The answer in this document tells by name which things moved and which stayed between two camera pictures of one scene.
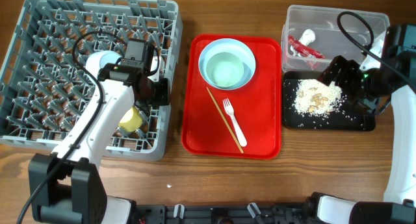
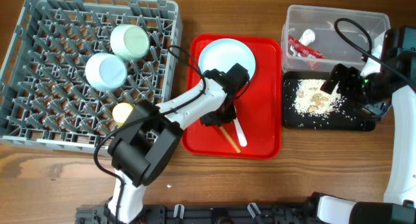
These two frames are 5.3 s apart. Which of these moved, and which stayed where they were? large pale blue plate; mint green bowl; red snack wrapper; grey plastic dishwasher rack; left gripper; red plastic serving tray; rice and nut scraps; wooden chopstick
Moved: left gripper; wooden chopstick; mint green bowl
Stayed: large pale blue plate; red plastic serving tray; rice and nut scraps; red snack wrapper; grey plastic dishwasher rack
